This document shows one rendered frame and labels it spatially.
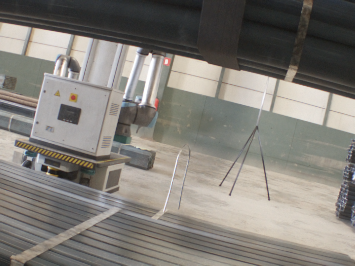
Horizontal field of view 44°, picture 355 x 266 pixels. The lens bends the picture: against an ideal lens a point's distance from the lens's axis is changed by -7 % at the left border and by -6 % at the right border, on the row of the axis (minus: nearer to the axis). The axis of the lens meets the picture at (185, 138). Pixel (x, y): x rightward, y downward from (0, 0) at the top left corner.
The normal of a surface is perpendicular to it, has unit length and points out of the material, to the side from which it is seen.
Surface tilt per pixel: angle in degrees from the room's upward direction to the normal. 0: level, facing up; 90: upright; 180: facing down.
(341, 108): 90
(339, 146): 90
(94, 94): 90
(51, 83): 90
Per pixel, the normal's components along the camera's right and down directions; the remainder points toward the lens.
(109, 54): -0.14, 0.00
